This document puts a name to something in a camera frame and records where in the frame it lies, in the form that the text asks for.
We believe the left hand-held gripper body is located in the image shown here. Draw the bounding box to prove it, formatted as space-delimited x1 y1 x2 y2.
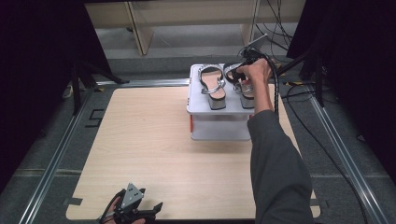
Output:
113 182 146 224

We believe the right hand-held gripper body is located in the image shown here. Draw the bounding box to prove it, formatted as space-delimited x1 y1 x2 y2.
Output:
241 34 270 63

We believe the black silver block-heel sandal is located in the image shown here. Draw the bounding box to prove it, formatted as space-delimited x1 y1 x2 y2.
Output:
198 63 228 111
222 62 257 110

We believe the white two-tier shoe rack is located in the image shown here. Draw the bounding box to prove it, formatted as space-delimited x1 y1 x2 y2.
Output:
186 63 262 143

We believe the person's right hand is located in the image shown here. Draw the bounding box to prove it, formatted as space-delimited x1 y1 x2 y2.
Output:
236 58 273 91

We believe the person's left hand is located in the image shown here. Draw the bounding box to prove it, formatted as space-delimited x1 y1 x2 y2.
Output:
105 198 147 224

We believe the black tape strip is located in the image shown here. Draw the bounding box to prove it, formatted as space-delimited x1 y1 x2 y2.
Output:
63 197 84 206
310 198 329 209

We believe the black tripod stand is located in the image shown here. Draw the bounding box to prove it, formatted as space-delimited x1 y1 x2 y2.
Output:
69 58 131 116
263 46 327 108

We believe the beige wooden desk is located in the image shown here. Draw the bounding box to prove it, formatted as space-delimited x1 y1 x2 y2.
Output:
84 0 307 57

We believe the black curtain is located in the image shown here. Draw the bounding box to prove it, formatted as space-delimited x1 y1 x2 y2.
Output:
286 0 396 185
0 0 112 195

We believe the left hand-held gripper black cable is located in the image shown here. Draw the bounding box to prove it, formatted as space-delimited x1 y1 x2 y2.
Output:
98 189 126 224

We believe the hand-held gripper black cable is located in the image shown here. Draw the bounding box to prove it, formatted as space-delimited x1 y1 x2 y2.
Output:
263 53 281 119
98 189 126 224

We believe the bundle of black cables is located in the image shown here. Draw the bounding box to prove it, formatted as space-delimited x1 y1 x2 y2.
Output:
255 0 296 63

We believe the right hand-held gripper black cable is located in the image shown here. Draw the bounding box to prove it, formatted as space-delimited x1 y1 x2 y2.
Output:
263 53 281 119

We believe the aluminium floor rail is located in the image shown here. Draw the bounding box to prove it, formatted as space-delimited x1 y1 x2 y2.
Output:
95 77 191 88
306 92 390 224
18 89 95 224

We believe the long black floor cable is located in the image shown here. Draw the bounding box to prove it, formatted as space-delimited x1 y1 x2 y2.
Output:
280 83 372 224

